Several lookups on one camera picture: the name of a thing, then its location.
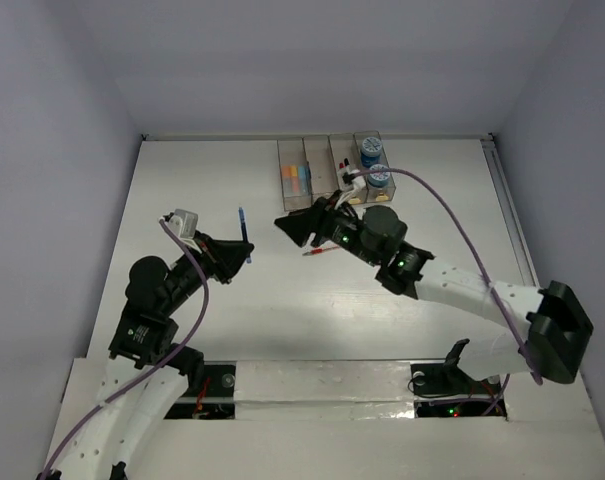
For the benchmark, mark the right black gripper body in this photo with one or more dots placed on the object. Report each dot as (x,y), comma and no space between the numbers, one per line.
(338,225)

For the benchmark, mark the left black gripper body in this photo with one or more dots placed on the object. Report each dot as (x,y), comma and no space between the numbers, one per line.
(207,256)

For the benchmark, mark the red gel pen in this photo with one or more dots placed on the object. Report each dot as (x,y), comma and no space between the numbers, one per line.
(320,250)

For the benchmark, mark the blue highlighter pen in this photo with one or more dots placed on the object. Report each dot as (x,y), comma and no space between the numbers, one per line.
(303,180)

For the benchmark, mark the blue tape roll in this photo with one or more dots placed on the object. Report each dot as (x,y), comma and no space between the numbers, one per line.
(370,151)
(378,176)

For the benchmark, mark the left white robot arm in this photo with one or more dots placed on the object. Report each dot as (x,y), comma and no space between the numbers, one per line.
(147,371)

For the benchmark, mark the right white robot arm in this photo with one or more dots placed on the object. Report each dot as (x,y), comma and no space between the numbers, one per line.
(546,332)

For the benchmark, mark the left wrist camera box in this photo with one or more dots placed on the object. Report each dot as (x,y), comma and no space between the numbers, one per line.
(181,223)

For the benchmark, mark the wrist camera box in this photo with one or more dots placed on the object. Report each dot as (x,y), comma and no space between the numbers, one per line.
(353,191)
(181,223)

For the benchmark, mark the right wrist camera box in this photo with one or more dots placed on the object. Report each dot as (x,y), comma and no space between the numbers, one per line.
(353,191)

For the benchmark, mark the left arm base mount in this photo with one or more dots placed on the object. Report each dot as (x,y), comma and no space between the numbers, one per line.
(212,399)

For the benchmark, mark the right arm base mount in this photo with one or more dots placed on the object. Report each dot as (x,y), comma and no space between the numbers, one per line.
(443,390)

